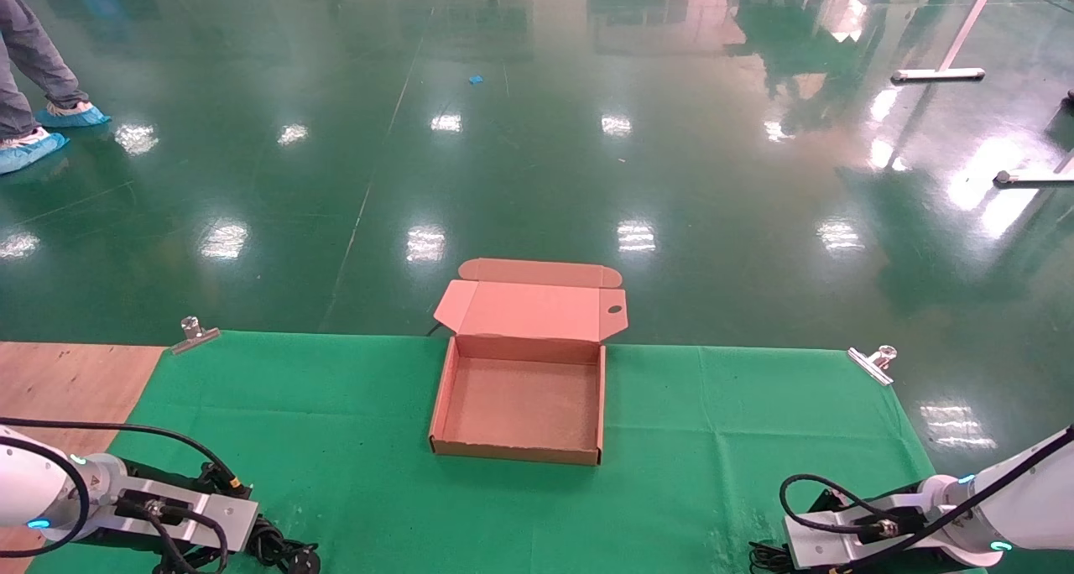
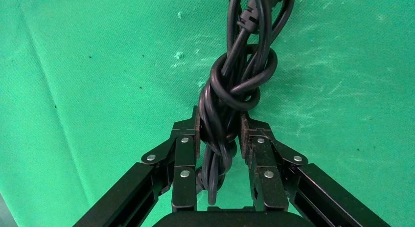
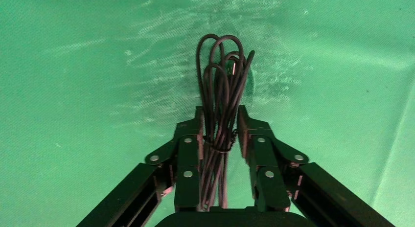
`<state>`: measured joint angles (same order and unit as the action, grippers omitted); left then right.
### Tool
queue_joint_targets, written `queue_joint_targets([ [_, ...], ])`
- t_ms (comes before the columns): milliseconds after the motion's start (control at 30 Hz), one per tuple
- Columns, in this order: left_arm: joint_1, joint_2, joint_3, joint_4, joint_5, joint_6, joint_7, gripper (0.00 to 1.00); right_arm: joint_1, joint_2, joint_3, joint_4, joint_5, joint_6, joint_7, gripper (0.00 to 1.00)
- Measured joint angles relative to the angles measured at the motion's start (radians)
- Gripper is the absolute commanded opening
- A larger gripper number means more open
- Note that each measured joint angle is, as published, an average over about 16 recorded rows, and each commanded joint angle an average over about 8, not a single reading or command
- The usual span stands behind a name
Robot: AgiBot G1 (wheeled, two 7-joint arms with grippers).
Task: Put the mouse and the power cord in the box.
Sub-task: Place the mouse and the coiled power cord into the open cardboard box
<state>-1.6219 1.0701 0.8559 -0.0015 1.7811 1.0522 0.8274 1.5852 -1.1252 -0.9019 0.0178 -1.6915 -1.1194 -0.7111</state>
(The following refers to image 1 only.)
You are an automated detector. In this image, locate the black cable bundle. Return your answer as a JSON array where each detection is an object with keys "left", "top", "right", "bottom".
[{"left": 749, "top": 540, "right": 806, "bottom": 574}]

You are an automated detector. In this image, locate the black cable with plug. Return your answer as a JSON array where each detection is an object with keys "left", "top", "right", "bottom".
[{"left": 243, "top": 515, "right": 321, "bottom": 574}]

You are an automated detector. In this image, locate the open brown cardboard box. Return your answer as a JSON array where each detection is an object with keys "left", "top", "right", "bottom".
[{"left": 429, "top": 258, "right": 628, "bottom": 467}]

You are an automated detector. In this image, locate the green table cloth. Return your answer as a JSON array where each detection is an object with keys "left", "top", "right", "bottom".
[{"left": 25, "top": 331, "right": 936, "bottom": 574}]

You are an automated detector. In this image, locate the silver binder clip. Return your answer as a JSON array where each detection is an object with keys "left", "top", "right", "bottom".
[
  {"left": 170, "top": 316, "right": 222, "bottom": 356},
  {"left": 846, "top": 345, "right": 899, "bottom": 387}
]

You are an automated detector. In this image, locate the blue shoe cover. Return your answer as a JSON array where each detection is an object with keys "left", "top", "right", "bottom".
[
  {"left": 0, "top": 129, "right": 70, "bottom": 176},
  {"left": 35, "top": 102, "right": 112, "bottom": 130}
]

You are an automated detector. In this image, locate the person in grey trousers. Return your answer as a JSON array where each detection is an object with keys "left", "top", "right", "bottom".
[{"left": 0, "top": 0, "right": 89, "bottom": 143}]

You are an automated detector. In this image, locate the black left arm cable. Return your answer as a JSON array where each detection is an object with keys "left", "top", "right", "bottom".
[{"left": 0, "top": 417, "right": 253, "bottom": 574}]

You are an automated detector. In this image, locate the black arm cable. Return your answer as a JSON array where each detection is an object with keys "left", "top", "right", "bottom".
[
  {"left": 779, "top": 430, "right": 1074, "bottom": 558},
  {"left": 0, "top": 417, "right": 253, "bottom": 574}
]

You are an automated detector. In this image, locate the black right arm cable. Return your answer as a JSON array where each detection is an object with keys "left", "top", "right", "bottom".
[{"left": 779, "top": 430, "right": 1074, "bottom": 558}]

